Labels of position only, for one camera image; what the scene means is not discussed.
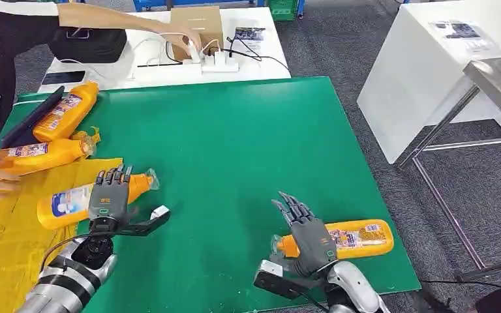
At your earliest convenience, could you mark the yellow sheet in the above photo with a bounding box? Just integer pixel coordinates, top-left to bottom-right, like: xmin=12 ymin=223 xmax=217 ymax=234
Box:
xmin=0 ymin=126 xmax=125 ymax=313

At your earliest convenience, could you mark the white cabinet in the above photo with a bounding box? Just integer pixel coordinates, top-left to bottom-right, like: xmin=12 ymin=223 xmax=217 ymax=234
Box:
xmin=356 ymin=0 xmax=501 ymax=166

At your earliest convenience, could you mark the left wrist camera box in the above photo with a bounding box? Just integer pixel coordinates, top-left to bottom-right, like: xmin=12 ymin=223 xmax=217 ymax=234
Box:
xmin=111 ymin=205 xmax=172 ymax=238

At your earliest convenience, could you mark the green table mat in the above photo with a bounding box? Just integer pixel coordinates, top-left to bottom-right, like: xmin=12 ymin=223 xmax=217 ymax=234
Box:
xmin=0 ymin=76 xmax=423 ymax=313

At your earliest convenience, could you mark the printed leaflet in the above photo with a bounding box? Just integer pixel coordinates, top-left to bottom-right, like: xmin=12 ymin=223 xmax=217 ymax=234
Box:
xmin=234 ymin=26 xmax=266 ymax=43

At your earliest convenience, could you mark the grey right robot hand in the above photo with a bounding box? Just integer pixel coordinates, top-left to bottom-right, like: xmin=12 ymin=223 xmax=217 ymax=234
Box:
xmin=271 ymin=190 xmax=339 ymax=278

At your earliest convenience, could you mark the black carry bag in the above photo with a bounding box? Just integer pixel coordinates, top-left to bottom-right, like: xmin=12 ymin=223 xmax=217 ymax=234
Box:
xmin=46 ymin=27 xmax=128 ymax=65

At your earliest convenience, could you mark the black smartphone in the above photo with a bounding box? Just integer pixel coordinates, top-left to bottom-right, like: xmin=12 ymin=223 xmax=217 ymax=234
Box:
xmin=41 ymin=70 xmax=87 ymax=86

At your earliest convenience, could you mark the black floor cable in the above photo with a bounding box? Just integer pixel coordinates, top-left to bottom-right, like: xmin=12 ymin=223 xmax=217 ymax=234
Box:
xmin=419 ymin=278 xmax=501 ymax=290

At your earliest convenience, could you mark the white power strip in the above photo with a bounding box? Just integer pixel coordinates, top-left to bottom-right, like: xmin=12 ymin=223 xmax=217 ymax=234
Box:
xmin=182 ymin=50 xmax=241 ymax=74

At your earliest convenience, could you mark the white table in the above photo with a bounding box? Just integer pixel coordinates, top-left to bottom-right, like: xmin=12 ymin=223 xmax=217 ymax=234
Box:
xmin=37 ymin=7 xmax=292 ymax=94

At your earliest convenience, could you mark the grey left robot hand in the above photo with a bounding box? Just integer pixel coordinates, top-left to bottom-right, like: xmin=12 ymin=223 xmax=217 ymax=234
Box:
xmin=87 ymin=163 xmax=142 ymax=233

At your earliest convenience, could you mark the green crate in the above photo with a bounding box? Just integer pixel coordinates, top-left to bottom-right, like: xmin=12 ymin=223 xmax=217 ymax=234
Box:
xmin=267 ymin=0 xmax=300 ymax=22

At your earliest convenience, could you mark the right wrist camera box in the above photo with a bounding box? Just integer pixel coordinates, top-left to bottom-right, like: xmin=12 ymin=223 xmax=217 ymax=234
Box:
xmin=252 ymin=259 xmax=304 ymax=301

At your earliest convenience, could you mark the printed paper sheet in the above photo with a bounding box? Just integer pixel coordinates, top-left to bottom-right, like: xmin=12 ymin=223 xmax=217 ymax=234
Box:
xmin=429 ymin=20 xmax=494 ymax=52

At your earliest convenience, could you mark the blue metal frame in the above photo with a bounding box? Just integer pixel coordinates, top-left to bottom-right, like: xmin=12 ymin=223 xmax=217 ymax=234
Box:
xmin=132 ymin=0 xmax=261 ymax=13

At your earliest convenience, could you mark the brown cardboard box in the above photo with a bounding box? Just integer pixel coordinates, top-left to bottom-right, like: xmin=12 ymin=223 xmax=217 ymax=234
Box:
xmin=170 ymin=5 xmax=225 ymax=62

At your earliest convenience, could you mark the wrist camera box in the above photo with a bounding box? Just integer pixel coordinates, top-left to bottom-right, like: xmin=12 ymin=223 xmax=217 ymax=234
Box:
xmin=252 ymin=259 xmax=304 ymax=301
xmin=111 ymin=205 xmax=172 ymax=238

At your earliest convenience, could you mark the orange drink bottle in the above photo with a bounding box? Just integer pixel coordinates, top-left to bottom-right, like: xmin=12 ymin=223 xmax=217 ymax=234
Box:
xmin=0 ymin=136 xmax=97 ymax=177
xmin=31 ymin=80 xmax=100 ymax=143
xmin=271 ymin=218 xmax=395 ymax=261
xmin=37 ymin=168 xmax=161 ymax=231

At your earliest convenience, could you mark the white cable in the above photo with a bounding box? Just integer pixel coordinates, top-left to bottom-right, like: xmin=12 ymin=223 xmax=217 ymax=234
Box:
xmin=132 ymin=31 xmax=222 ymax=68

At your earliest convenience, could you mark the tablet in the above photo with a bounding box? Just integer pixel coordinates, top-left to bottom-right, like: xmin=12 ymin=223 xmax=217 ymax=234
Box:
xmin=0 ymin=85 xmax=66 ymax=149

